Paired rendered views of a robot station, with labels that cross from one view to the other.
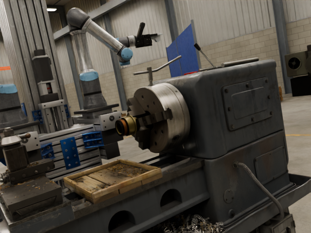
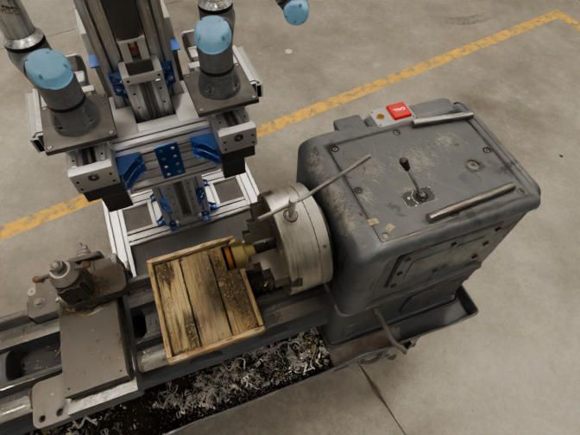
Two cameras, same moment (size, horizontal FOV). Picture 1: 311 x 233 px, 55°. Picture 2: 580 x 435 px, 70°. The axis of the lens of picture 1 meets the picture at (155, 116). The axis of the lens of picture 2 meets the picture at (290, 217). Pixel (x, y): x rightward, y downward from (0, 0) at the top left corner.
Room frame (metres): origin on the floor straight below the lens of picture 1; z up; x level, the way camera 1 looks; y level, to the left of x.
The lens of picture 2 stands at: (0.78, -0.11, 2.16)
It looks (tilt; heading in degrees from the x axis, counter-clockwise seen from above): 57 degrees down; 10
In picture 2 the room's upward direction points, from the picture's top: 3 degrees clockwise
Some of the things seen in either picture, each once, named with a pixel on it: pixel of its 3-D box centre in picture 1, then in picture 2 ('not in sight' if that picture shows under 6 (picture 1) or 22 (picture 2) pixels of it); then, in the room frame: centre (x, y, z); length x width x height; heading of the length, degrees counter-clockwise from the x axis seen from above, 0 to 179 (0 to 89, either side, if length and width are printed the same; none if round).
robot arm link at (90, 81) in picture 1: (90, 82); (214, 43); (1.94, 0.37, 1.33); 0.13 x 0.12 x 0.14; 13
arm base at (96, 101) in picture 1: (94, 100); (217, 74); (1.93, 0.37, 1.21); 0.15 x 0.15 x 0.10
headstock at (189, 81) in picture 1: (214, 105); (401, 202); (1.64, -0.33, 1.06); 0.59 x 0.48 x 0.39; 123
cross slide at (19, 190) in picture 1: (24, 189); (90, 318); (1.09, 0.53, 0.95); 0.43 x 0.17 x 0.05; 33
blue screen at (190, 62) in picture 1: (183, 80); not in sight; (8.20, -0.94, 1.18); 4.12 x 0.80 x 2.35; 4
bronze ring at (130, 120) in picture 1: (127, 125); (238, 255); (1.32, 0.13, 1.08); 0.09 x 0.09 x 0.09; 33
